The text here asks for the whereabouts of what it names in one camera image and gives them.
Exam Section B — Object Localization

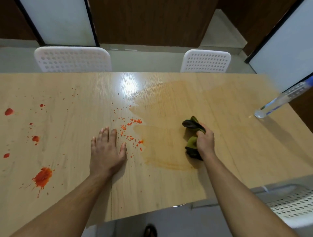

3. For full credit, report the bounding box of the clear plastic water bottle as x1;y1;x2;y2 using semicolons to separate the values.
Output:
254;75;313;119

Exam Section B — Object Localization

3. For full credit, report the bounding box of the green and black cleaning cloth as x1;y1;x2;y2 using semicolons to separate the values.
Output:
182;116;206;161

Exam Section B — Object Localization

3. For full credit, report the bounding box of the white panel with black frame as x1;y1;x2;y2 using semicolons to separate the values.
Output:
245;0;313;94
15;0;100;47

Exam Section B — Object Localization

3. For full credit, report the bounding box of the white perforated plastic chair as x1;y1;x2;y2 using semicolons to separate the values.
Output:
34;46;112;73
252;184;313;228
180;49;232;73

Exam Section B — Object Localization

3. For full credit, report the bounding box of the person's left forearm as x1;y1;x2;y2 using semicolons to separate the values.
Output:
10;172;113;237

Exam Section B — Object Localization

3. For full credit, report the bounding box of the person's right hand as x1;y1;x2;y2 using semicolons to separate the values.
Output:
196;123;215;159

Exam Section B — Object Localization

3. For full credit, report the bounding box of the person's left hand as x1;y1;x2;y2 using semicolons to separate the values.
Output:
89;127;127;177

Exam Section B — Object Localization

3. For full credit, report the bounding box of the scatter of orange crumbs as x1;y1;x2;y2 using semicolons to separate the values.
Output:
111;101;145;161

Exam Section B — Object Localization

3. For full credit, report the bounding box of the large red sauce splatter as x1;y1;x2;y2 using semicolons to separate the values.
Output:
20;167;55;198

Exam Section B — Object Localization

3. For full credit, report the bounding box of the person's black sandal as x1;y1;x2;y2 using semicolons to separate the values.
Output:
143;224;157;237

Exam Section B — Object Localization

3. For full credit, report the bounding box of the person's right forearm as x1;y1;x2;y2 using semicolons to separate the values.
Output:
202;153;299;237

